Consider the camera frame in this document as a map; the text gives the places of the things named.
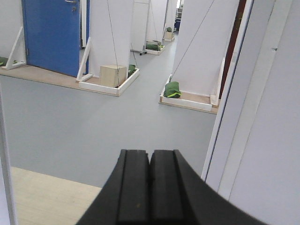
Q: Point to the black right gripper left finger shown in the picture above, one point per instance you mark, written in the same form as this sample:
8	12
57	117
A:
124	199

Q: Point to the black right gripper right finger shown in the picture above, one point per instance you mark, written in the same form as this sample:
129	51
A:
178	196

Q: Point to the white sliding glass door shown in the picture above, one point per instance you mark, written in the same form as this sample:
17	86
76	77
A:
8	213

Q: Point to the blue door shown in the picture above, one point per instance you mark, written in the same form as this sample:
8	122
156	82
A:
52	32

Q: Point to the light wooden base platform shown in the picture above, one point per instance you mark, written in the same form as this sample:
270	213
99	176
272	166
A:
47	200

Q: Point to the white framed right base tray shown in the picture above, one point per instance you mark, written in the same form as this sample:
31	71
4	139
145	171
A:
193	101

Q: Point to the white framed base tray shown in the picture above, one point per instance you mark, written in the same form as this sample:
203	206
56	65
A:
193	101
93	85

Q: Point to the green sandbag right tray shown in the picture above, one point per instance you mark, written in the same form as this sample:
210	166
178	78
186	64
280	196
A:
172	90

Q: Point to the distant wooden cube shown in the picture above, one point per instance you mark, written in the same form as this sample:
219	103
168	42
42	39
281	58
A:
112	75

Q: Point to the white diagonal brace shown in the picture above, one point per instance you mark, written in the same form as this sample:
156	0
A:
80	77

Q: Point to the green sandbag behind cube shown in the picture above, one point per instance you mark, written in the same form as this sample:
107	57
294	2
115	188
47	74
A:
131	69

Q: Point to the far base tray with sandbag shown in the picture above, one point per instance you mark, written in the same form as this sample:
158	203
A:
154	47

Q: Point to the farthest wooden box tray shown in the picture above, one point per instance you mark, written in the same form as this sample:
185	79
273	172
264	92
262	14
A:
169	34

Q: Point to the white partition wall panel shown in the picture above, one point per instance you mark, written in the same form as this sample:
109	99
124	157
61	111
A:
254	153

